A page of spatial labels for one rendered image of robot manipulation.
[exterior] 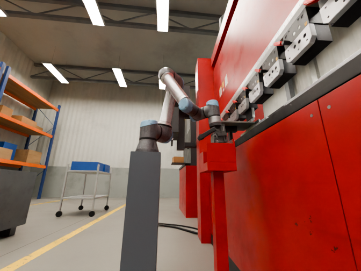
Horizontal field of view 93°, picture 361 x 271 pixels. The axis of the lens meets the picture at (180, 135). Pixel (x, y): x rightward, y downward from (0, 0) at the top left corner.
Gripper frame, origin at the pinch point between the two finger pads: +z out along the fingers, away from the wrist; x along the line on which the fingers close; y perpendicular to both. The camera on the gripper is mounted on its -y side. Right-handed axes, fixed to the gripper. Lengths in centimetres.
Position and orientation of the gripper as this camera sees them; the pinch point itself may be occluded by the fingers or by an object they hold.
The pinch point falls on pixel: (216, 158)
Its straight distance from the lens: 100.0
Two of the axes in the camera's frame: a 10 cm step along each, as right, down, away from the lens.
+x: -0.9, 2.7, 9.6
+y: 9.9, -0.5, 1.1
